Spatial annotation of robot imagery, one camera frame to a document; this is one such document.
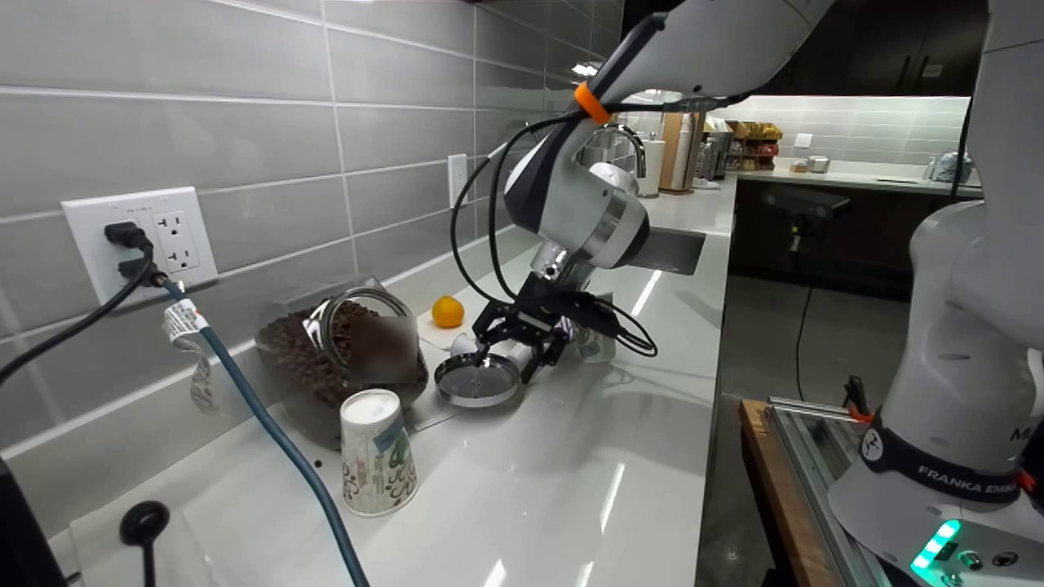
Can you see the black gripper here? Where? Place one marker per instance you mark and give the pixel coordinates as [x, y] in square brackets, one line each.
[552, 306]

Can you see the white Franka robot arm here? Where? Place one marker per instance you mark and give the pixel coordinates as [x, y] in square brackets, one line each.
[966, 326]

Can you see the small white cylinder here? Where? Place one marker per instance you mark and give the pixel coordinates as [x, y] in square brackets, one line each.
[512, 358]

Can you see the orange fruit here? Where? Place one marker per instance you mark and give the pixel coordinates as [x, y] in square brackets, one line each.
[449, 310]

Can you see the white paper napkin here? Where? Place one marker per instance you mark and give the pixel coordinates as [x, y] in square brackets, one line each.
[430, 339]

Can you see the glass jar with coffee beans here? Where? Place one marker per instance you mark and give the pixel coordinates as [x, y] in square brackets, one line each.
[362, 343]

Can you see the patterned paper cup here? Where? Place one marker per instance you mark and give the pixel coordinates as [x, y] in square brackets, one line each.
[376, 459]

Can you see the kitchen sink basin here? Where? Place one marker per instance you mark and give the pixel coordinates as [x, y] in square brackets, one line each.
[679, 252]

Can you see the light wooden board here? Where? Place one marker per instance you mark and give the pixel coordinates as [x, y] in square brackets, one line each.
[676, 151]

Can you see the wooden table edge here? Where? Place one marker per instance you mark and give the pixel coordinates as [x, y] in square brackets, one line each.
[786, 499]

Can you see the dark basket with fruit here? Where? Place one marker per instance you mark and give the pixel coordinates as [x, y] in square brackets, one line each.
[756, 139]

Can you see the dark kitchen cabinet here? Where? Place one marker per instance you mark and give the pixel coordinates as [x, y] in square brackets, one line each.
[826, 239]

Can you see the red tipped metal clamp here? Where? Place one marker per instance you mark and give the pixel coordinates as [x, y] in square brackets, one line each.
[853, 409]

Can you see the black coffee grinder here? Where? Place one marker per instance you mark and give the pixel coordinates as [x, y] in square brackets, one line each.
[22, 543]

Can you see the white empty wall outlet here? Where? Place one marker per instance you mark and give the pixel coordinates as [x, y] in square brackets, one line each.
[459, 182]

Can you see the aluminium frame rail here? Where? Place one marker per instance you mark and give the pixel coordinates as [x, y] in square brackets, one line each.
[822, 476]

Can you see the white wall outlet with plugs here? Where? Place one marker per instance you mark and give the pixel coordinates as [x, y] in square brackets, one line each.
[181, 233]

